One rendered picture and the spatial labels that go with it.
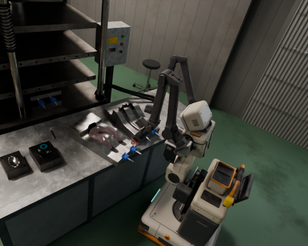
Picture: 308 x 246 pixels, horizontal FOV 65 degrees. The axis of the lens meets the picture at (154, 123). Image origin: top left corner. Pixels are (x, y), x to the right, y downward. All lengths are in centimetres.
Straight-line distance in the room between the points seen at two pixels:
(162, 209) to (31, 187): 116
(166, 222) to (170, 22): 322
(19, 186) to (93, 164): 50
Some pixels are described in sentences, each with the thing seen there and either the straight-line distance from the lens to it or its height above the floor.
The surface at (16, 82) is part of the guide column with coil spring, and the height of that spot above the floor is 115.
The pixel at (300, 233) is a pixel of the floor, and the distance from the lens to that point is 332.
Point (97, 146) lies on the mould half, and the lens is 190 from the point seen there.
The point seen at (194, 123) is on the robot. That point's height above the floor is 130.
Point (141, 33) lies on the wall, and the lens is 471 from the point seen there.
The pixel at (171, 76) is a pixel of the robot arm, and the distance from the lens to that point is 140.
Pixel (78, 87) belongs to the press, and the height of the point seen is 78.
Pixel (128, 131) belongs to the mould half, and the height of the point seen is 86.
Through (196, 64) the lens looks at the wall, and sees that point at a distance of 437.
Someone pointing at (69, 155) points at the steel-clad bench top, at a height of 80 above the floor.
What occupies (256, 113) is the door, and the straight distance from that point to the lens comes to 440.
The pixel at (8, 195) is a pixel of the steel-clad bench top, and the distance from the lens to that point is 180.
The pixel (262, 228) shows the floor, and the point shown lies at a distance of 307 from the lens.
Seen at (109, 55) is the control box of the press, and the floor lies 119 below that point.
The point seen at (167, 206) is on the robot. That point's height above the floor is 28.
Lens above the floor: 223
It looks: 38 degrees down
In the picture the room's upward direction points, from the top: 14 degrees clockwise
